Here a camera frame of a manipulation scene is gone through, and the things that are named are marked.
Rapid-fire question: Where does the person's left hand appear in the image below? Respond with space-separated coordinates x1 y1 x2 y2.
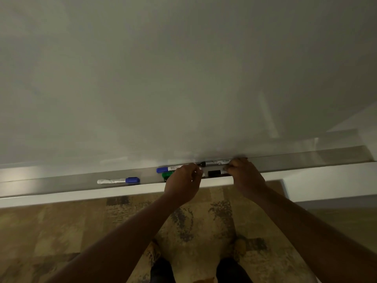
163 163 204 207

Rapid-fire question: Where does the person's right hand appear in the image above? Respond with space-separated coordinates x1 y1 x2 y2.
225 157 267 201

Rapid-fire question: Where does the person's right forearm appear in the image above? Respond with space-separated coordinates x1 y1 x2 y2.
249 186 377 283

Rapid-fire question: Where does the person's left forearm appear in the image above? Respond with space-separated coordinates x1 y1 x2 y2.
44 192 179 283

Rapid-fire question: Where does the slim black whiteboard marker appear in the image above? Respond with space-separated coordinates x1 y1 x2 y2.
200 159 232 167

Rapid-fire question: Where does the blue whiteboard marker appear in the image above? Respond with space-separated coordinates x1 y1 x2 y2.
156 164 201 174

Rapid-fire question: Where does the metal marker tray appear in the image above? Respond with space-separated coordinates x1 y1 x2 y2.
0 145 375 199

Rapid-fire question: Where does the white marker with blue cap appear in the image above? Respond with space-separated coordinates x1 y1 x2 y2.
97 177 141 185

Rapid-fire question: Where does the person's right tan shoe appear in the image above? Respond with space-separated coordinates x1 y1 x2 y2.
232 237 248 260

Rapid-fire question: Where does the person's tan shoe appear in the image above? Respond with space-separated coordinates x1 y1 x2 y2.
144 240 161 267
232 237 248 260

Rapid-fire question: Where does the person's left tan shoe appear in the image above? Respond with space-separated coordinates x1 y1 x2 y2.
144 240 161 267

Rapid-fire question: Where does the large white whiteboard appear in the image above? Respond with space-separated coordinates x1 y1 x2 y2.
0 0 377 175

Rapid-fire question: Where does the person's left black trouser leg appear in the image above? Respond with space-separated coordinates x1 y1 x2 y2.
150 257 176 283

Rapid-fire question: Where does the person's black trouser leg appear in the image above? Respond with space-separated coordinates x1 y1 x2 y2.
150 257 176 283
216 257 253 283

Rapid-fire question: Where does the person's right black trouser leg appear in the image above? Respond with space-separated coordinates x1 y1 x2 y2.
216 257 253 283

